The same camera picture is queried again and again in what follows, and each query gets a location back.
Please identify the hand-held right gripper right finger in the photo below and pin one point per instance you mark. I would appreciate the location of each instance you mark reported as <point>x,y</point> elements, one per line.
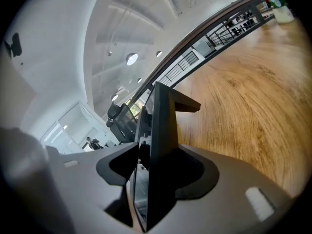
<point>164,142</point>

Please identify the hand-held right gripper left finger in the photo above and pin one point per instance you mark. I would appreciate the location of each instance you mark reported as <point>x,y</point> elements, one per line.
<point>145,155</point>

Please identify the black office chair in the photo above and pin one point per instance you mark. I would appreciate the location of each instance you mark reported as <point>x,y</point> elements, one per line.
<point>124,121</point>

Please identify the wooden table white legs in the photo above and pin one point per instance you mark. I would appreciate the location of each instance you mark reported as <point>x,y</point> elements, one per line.
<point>243,94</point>

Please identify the black metal railing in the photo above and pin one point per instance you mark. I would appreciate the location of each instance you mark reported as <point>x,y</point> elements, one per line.
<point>259,12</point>

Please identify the potted plant white pot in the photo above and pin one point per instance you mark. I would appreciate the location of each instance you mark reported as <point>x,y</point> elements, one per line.
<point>284,13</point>

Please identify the black head-mounted camera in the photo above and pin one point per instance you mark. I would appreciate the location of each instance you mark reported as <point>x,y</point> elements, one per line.
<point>15,45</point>

